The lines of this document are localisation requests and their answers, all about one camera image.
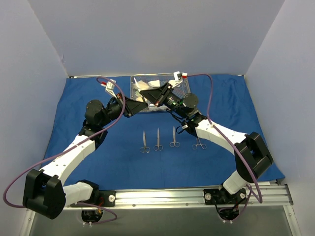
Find steel mesh instrument tray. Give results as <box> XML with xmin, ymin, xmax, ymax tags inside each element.
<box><xmin>129</xmin><ymin>73</ymin><xmax>192</xmax><ymax>114</ymax></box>

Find steel surgical scissors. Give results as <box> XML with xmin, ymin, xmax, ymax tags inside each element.
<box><xmin>169</xmin><ymin>126</ymin><xmax>180</xmax><ymax>148</ymax></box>

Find blue surgical drape cloth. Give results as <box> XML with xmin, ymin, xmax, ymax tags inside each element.
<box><xmin>34</xmin><ymin>74</ymin><xmax>286</xmax><ymax>194</ymax></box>

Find straight steel scissors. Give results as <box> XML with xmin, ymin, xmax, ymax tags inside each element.
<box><xmin>154</xmin><ymin>128</ymin><xmax>163</xmax><ymax>151</ymax></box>

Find steel hemostat clamp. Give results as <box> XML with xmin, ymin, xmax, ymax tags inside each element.
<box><xmin>192</xmin><ymin>137</ymin><xmax>207</xmax><ymax>150</ymax></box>

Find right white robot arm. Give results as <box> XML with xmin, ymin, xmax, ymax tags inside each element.
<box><xmin>140</xmin><ymin>84</ymin><xmax>274</xmax><ymax>203</ymax></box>

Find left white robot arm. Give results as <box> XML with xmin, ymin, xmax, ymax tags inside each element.
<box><xmin>22</xmin><ymin>93</ymin><xmax>148</xmax><ymax>219</ymax></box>

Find white gauze roll middle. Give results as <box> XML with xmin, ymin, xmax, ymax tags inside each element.
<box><xmin>148</xmin><ymin>80</ymin><xmax>160</xmax><ymax>88</ymax></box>

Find cream gauze pack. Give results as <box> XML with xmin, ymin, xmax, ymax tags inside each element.
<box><xmin>133</xmin><ymin>80</ymin><xmax>151</xmax><ymax>90</ymax></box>

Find peach gauze pack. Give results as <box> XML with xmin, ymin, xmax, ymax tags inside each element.
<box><xmin>135</xmin><ymin>96</ymin><xmax>146</xmax><ymax>102</ymax></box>

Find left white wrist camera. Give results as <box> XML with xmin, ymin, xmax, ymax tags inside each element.
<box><xmin>101</xmin><ymin>79</ymin><xmax>116</xmax><ymax>97</ymax></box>

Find black wrist loop cable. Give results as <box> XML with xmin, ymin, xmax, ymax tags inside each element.
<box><xmin>167</xmin><ymin>109</ymin><xmax>190</xmax><ymax>135</ymax></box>

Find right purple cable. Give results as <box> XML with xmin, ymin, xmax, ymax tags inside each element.
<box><xmin>182</xmin><ymin>73</ymin><xmax>263</xmax><ymax>223</ymax></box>

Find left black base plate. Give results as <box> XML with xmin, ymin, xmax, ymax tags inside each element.
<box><xmin>81</xmin><ymin>190</ymin><xmax>116</xmax><ymax>207</ymax></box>

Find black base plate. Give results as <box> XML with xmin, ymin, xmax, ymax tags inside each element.
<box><xmin>81</xmin><ymin>190</ymin><xmax>116</xmax><ymax>207</ymax></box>
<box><xmin>203</xmin><ymin>188</ymin><xmax>247</xmax><ymax>205</ymax></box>

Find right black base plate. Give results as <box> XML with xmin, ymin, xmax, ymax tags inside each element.
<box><xmin>203</xmin><ymin>188</ymin><xmax>247</xmax><ymax>205</ymax></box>

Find aluminium front rail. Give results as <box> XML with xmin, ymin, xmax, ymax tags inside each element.
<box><xmin>26</xmin><ymin>185</ymin><xmax>293</xmax><ymax>212</ymax></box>

